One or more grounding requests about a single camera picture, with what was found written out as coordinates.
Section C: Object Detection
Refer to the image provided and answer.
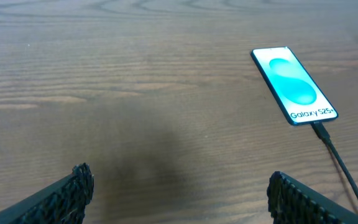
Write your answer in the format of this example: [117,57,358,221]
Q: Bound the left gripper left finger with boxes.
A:
[0,163,94,224]

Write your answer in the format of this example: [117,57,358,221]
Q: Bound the blue Galaxy smartphone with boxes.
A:
[250,47,339,126]

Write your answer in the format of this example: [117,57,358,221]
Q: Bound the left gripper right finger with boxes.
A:
[267,171,358,224]

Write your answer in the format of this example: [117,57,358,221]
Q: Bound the black USB charging cable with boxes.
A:
[310,20,358,223]

